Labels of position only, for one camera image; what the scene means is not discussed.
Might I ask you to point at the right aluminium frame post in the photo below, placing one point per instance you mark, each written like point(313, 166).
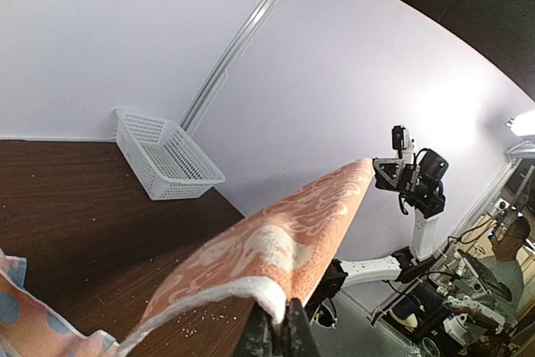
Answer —
point(218, 75)

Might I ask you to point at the scattered rice crumbs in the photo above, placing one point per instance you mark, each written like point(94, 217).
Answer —
point(195, 321)

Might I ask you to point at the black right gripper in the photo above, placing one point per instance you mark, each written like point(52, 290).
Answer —
point(392, 174)

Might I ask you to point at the orange bunny pattern towel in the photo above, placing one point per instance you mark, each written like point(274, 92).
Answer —
point(278, 253)

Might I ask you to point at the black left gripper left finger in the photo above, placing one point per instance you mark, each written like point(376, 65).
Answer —
point(257, 337)

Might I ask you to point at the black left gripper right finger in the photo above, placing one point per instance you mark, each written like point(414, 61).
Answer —
point(295, 333)

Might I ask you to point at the white plastic basket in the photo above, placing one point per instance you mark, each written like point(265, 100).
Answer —
point(165, 159)

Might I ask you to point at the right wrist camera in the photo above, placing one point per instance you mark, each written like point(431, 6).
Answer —
point(400, 138)

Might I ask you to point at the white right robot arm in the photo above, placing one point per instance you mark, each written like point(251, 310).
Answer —
point(405, 264)

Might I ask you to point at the blue patchwork towel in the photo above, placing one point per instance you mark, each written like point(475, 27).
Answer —
point(29, 327)

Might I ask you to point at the seated person in background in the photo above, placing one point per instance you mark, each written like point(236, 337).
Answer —
point(506, 268)

